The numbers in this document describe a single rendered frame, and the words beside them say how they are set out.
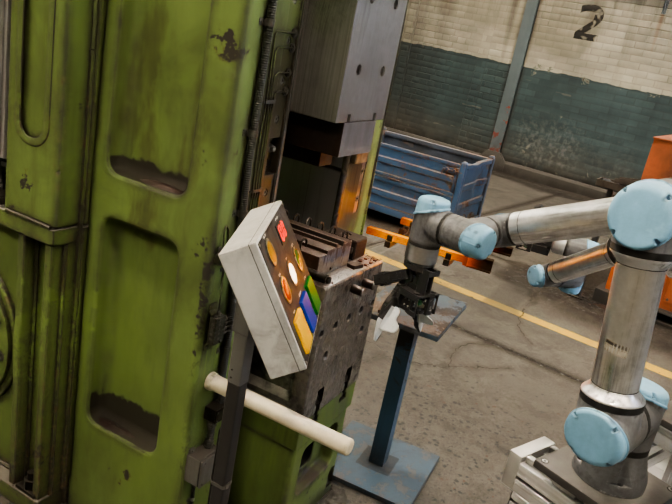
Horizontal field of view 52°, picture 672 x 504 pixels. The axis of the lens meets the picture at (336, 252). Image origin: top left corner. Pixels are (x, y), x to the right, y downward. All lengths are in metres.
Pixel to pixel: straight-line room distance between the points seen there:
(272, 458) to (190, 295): 0.67
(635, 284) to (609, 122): 8.31
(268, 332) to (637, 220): 0.70
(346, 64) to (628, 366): 0.98
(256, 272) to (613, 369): 0.68
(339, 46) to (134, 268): 0.84
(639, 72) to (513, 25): 1.78
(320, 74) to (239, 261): 0.69
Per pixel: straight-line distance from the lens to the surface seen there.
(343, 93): 1.83
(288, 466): 2.25
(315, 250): 2.02
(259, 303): 1.35
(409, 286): 1.61
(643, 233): 1.28
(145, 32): 1.93
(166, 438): 2.08
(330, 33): 1.84
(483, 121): 10.17
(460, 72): 10.37
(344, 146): 1.91
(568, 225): 1.51
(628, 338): 1.35
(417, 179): 5.92
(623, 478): 1.59
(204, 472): 2.07
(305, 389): 2.08
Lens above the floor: 1.62
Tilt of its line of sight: 18 degrees down
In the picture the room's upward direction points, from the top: 11 degrees clockwise
